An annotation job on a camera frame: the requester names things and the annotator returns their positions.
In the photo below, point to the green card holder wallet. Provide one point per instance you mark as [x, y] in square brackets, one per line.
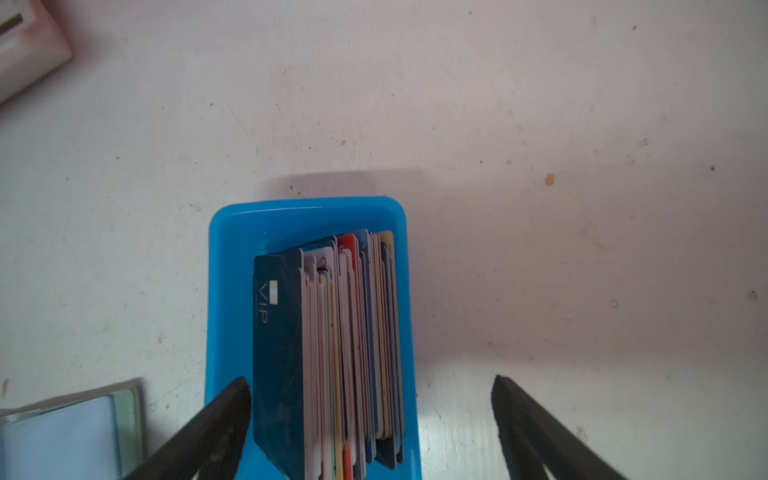
[93, 434]

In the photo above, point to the blue plastic card tray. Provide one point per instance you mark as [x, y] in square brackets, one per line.
[239, 232]

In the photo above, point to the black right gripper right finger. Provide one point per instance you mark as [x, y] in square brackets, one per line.
[535, 444]

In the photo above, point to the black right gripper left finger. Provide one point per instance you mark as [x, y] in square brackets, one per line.
[210, 445]

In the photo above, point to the stack of credit cards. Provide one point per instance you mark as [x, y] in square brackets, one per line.
[327, 370]

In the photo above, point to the pink calculator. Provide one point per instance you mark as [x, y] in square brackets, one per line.
[32, 45]

